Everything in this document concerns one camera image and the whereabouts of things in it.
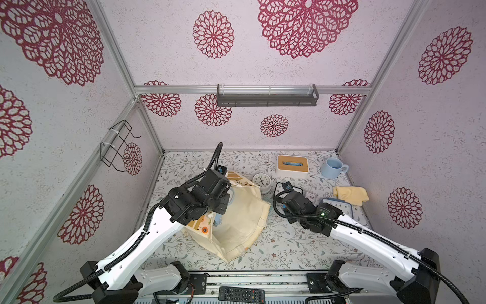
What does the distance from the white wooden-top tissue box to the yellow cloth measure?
19 cm

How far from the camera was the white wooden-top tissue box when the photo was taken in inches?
42.3

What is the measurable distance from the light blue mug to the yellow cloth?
0.33 ft

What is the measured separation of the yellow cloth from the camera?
3.20ft
